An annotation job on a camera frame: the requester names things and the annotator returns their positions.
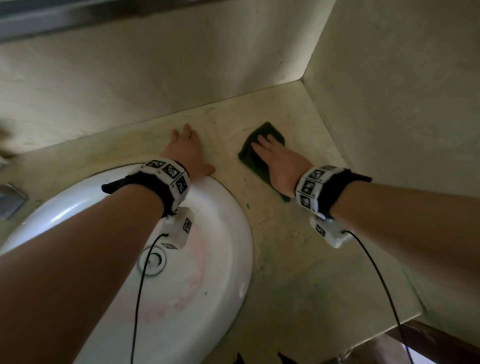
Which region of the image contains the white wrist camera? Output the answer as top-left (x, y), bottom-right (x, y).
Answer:
top-left (309, 216), bottom-right (355, 250)
top-left (161, 206), bottom-right (196, 250)

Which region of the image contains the person's right hand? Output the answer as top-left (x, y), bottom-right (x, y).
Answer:
top-left (250, 134), bottom-right (314, 199)

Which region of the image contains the black right camera cable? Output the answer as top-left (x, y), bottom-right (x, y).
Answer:
top-left (343, 229), bottom-right (415, 364)

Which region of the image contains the chrome faucet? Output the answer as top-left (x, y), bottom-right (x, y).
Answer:
top-left (0, 181), bottom-right (30, 221)

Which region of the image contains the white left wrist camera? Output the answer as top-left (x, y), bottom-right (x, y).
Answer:
top-left (161, 206), bottom-right (196, 250)

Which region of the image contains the black wristband with markers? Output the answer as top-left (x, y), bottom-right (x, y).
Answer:
top-left (101, 157), bottom-right (191, 218)
top-left (295, 164), bottom-right (373, 221)

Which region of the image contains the black left wristband with markers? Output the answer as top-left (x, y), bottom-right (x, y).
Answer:
top-left (101, 157), bottom-right (191, 218)

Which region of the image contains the black camera cable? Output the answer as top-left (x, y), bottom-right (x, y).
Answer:
top-left (129, 233), bottom-right (170, 364)
top-left (343, 229), bottom-right (415, 364)

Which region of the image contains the person's left hand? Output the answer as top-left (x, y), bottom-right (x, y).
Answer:
top-left (160, 123), bottom-right (217, 180)

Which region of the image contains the white round sink basin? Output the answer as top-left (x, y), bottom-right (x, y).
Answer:
top-left (0, 163), bottom-right (255, 364)

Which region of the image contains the metal framed wall mirror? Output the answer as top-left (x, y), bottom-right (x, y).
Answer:
top-left (0, 0), bottom-right (226, 44)

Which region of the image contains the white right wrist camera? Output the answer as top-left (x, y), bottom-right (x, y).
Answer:
top-left (309, 216), bottom-right (355, 250)

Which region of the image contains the black left camera cable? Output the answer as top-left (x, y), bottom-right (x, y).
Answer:
top-left (129, 233), bottom-right (170, 364)

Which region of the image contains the person's right forearm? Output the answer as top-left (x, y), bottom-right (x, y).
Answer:
top-left (329, 181), bottom-right (480, 331)

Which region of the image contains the green scouring pad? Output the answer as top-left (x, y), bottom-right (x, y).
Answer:
top-left (238, 121), bottom-right (292, 203)

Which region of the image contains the person's left forearm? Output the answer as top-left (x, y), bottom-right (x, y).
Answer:
top-left (0, 183), bottom-right (166, 364)

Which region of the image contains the black right wristband with markers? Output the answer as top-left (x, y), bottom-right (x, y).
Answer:
top-left (295, 164), bottom-right (373, 221)

